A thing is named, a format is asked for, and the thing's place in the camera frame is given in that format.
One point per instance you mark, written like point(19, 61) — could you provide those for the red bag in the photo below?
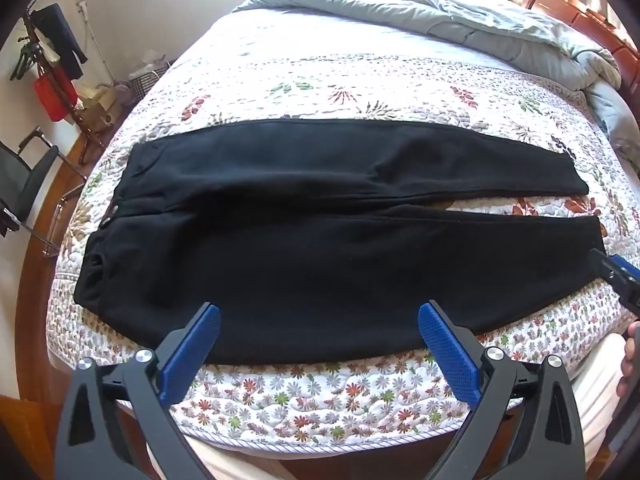
point(52, 95)

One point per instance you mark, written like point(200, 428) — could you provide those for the person's pale pink clothing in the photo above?
point(595, 390)

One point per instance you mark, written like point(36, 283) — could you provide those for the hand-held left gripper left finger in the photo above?
point(192, 347)

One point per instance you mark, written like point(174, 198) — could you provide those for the person's right hand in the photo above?
point(631, 355)

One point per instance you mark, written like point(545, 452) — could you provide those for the wooden coat rack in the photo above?
point(82, 115)

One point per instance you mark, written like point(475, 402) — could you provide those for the beige cardboard box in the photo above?
point(100, 107)

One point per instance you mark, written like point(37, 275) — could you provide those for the black hanging garment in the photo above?
point(62, 40)

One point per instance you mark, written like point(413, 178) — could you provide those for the black pants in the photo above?
point(300, 260)

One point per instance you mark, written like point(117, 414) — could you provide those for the grey comforter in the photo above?
point(450, 15)

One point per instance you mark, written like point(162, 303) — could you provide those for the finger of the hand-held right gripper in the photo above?
point(617, 272)

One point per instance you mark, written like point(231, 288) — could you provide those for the black chair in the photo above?
point(25, 180)

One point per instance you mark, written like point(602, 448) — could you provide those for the wooden headboard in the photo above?
point(590, 25)

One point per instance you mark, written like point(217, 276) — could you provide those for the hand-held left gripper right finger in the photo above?
point(445, 350)

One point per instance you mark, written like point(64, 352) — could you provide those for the floral quilted bedspread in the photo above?
point(350, 85)

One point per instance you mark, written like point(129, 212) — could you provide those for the dark clothes hangers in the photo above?
point(25, 62)

